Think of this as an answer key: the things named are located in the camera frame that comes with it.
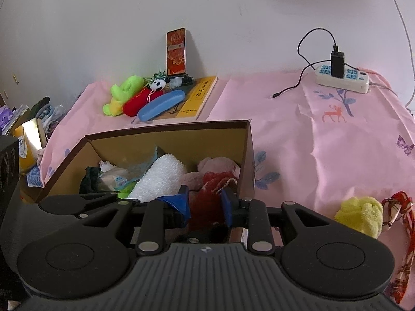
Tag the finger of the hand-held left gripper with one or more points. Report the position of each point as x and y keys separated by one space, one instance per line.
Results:
x=64 y=202

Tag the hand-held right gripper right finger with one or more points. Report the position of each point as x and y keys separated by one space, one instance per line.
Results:
x=227 y=207

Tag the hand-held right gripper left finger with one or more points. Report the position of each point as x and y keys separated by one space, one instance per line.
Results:
x=180 y=205

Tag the dark red knit pouch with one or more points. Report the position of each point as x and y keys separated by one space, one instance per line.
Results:
x=206 y=204

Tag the pink plush toy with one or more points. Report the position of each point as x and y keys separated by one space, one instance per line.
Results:
x=214 y=167

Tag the brown cardboard box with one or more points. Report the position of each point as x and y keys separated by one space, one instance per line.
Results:
x=168 y=139

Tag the yellow fluffy towel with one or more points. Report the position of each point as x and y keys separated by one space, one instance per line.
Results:
x=360 y=215

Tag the red patterned scarf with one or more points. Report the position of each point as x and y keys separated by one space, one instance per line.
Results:
x=403 y=205

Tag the white soft toy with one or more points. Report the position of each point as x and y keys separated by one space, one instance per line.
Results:
x=105 y=165

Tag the beige soft packet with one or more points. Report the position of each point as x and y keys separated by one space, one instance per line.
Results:
x=113 y=176

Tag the blue white packet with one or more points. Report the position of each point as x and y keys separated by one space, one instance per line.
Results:
x=34 y=178

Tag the black cloth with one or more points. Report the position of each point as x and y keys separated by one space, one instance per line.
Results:
x=89 y=179

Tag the gold box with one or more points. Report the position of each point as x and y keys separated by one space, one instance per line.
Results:
x=30 y=134

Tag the purple packet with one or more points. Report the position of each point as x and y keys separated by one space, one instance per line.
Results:
x=8 y=118

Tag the blue glasses case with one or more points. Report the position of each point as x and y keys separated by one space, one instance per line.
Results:
x=159 y=105

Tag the yellow book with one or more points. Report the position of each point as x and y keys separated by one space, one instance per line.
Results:
x=197 y=97

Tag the red plush toy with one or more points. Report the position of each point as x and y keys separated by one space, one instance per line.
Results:
x=136 y=103

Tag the small panda plush toy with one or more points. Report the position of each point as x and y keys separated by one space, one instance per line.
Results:
x=158 y=85

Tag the black phone stand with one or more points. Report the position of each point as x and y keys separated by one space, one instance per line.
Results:
x=186 y=80

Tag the green plush toy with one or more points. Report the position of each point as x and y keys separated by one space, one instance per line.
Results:
x=124 y=89

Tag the black smartphone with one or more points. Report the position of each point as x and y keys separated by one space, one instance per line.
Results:
x=176 y=51

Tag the black charger adapter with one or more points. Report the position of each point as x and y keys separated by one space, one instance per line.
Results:
x=337 y=64

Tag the white power strip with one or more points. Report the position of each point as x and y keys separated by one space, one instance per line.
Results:
x=353 y=77

